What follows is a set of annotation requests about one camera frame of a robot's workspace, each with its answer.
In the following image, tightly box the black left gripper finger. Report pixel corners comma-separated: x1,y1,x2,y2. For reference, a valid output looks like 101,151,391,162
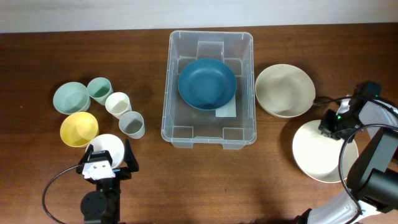
78,144,93,165
124,139,139,172

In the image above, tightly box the yellow small bowl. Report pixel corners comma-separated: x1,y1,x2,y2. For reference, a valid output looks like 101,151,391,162
60,112,99,147

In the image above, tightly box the beige large bowl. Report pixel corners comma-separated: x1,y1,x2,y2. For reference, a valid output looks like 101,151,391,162
255,64,316,118

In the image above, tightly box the dark blue large bowl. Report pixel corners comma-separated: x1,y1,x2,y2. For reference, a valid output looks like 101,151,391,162
178,58,238,110

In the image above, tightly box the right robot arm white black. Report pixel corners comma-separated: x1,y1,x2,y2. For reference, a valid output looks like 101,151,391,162
292,81,397,223

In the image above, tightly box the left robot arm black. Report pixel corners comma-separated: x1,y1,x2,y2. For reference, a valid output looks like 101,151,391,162
76,140,139,223

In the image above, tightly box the clear plastic storage container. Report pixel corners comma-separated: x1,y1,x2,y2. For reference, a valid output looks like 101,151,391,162
161,30,257,149

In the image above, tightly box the white label in container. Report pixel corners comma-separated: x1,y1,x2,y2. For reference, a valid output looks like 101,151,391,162
215,96,236,118

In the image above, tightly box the white small bowl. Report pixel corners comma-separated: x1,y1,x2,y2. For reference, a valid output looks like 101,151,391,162
89,134,124,169

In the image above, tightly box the grey cup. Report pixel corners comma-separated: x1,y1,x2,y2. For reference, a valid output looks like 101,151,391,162
119,111,146,139

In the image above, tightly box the cream white cup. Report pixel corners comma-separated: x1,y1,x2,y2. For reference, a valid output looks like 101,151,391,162
105,92,132,119

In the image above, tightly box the mint green small bowl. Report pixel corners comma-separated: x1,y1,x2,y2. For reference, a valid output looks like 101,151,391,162
53,82,91,115

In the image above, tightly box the mint green cup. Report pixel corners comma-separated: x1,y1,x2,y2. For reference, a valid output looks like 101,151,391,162
87,77,113,105

